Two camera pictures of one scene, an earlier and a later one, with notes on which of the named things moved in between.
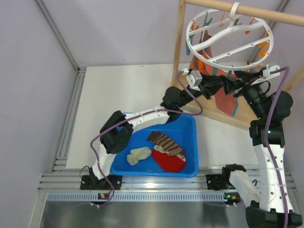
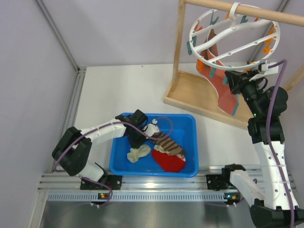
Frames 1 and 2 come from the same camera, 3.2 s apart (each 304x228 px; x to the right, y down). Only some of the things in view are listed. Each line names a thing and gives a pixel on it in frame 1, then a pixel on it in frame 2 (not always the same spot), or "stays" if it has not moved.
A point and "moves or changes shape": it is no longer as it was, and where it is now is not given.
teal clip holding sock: (205, 23) -> (213, 22)
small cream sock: (158, 147) stays
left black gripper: (210, 85) -> (136, 144)
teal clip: (236, 22) -> (243, 19)
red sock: (170, 163) stays
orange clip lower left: (201, 66) stays
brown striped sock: (161, 139) stays
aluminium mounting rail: (60, 186) stays
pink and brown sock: (226, 95) moves or changes shape
